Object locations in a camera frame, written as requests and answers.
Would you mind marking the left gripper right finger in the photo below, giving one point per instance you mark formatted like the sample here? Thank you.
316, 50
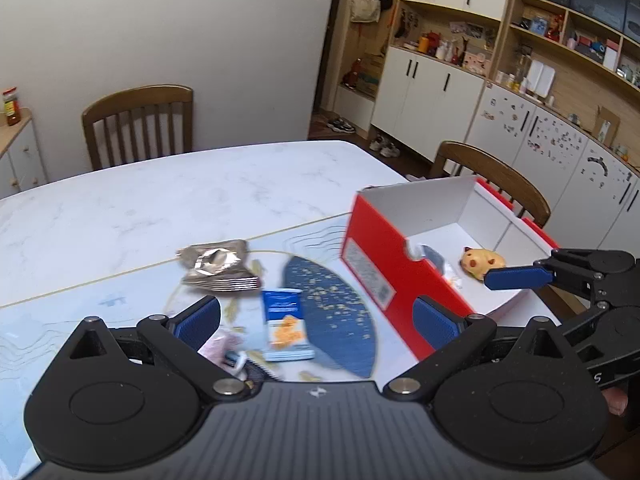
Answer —
456, 342

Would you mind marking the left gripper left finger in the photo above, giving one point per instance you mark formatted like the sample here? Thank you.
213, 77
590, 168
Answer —
175, 342

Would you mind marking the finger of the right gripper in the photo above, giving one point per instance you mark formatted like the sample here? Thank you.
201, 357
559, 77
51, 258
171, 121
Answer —
518, 277

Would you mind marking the pink bread packet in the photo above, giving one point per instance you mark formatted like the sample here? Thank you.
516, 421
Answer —
223, 350

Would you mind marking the silver foil snack bag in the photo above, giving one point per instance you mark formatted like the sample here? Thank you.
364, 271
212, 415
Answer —
218, 267

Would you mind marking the blue cracker packet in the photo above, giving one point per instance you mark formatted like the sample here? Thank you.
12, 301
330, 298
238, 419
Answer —
286, 333

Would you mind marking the yellow cat toy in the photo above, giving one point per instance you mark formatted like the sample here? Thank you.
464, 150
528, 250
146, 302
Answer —
477, 262

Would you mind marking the red white cardboard box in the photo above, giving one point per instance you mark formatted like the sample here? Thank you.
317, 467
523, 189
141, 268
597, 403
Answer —
407, 240

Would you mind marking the blue patterned table mat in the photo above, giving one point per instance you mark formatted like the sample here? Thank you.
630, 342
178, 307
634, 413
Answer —
351, 338

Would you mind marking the wooden chair at right side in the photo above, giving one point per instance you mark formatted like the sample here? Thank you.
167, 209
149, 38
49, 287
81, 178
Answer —
503, 178

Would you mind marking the wooden chair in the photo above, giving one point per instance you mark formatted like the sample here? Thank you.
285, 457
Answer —
503, 178
139, 124

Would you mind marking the wooden chair at far side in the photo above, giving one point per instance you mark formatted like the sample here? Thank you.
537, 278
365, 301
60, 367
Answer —
139, 124

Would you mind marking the black sneakers on floor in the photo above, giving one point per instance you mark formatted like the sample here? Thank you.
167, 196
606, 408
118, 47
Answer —
339, 125

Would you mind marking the white low side cabinet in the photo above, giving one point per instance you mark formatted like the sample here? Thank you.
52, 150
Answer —
21, 167

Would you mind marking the red lid sauce jar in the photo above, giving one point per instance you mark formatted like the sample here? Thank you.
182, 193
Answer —
11, 106

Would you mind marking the hanging tote bag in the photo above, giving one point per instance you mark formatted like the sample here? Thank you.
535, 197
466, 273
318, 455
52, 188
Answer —
365, 11

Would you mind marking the white wall cabinet unit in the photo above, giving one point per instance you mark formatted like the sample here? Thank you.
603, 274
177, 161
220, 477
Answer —
550, 87

